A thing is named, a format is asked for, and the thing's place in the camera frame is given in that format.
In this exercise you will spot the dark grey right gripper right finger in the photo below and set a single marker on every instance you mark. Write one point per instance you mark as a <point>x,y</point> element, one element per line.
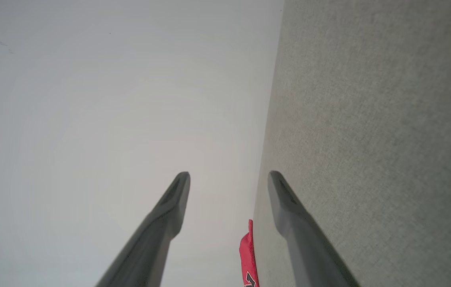
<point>305,247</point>

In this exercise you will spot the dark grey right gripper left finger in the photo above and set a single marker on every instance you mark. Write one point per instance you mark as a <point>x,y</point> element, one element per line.
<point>157,235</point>

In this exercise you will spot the red and white jersey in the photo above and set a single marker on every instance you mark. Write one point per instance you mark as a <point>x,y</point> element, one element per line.
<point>248,255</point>

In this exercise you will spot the grey fabric sofa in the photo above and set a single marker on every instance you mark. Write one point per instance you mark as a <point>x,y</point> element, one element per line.
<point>377,119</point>

